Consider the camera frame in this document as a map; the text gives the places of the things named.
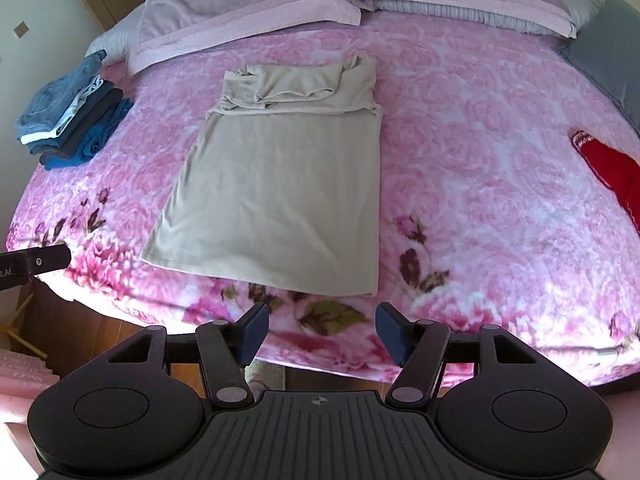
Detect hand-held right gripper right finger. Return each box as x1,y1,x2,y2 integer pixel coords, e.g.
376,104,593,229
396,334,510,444
375,302,551,408

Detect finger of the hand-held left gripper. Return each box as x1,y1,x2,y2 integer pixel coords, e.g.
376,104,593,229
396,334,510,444
27,242,73,277

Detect red knit sweater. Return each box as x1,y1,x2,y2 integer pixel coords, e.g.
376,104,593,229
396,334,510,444
571,130,640,233

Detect cream turtleneck sweater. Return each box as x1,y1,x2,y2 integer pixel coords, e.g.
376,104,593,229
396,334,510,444
140,54,385,297

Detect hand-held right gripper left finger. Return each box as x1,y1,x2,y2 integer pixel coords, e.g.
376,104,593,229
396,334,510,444
95,302,270,408

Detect person's pink garment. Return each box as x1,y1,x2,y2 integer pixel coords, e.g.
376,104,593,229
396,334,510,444
0,347,640,480

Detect grey blue cushion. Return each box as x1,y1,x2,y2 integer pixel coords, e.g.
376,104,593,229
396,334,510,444
557,0,640,133

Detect pink floral blanket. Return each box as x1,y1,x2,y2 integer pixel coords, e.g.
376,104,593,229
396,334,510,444
5,7,640,388

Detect pink pillow towel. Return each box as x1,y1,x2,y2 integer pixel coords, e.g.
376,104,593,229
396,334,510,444
125,0,362,76

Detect folded light blue garment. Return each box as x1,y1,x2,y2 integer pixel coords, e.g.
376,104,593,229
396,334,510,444
22,77,103,142

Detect folded denim jeans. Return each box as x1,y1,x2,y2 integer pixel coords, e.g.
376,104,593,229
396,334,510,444
16,50,108,143

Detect folded dark pants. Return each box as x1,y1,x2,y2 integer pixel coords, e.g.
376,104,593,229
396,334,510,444
27,85,125,161

